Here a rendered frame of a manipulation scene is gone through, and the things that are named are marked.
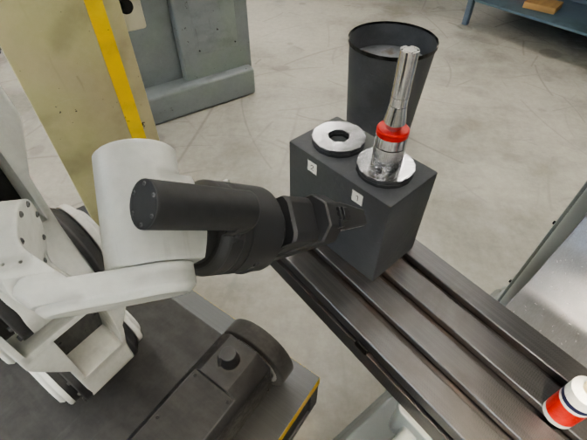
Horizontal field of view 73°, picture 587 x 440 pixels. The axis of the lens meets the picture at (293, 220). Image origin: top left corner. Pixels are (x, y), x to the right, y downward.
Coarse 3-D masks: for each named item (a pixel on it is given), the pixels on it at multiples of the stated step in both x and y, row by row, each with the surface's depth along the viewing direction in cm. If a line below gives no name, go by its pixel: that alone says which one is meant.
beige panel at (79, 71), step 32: (0, 0) 124; (32, 0) 129; (64, 0) 134; (96, 0) 140; (0, 32) 129; (32, 32) 134; (64, 32) 140; (96, 32) 145; (32, 64) 139; (64, 64) 145; (96, 64) 152; (128, 64) 159; (32, 96) 145; (64, 96) 151; (96, 96) 159; (128, 96) 167; (64, 128) 158; (96, 128) 166; (128, 128) 175; (64, 160) 165
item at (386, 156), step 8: (376, 136) 57; (376, 144) 58; (384, 144) 57; (392, 144) 56; (400, 144) 57; (376, 152) 59; (384, 152) 58; (392, 152) 57; (400, 152) 58; (376, 160) 59; (384, 160) 59; (392, 160) 58; (400, 160) 59; (376, 168) 60; (384, 168) 60; (392, 168) 60
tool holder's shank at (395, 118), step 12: (408, 48) 49; (408, 60) 49; (396, 72) 51; (408, 72) 50; (396, 84) 52; (408, 84) 51; (396, 96) 52; (408, 96) 53; (396, 108) 54; (384, 120) 56; (396, 120) 55
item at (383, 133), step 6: (378, 126) 57; (384, 126) 57; (378, 132) 57; (384, 132) 56; (390, 132) 56; (396, 132) 56; (402, 132) 56; (408, 132) 56; (384, 138) 56; (390, 138) 56; (396, 138) 56; (402, 138) 56
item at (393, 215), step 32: (320, 128) 68; (352, 128) 68; (320, 160) 64; (352, 160) 64; (416, 160) 64; (320, 192) 69; (352, 192) 62; (384, 192) 59; (416, 192) 60; (384, 224) 60; (416, 224) 69; (352, 256) 71; (384, 256) 67
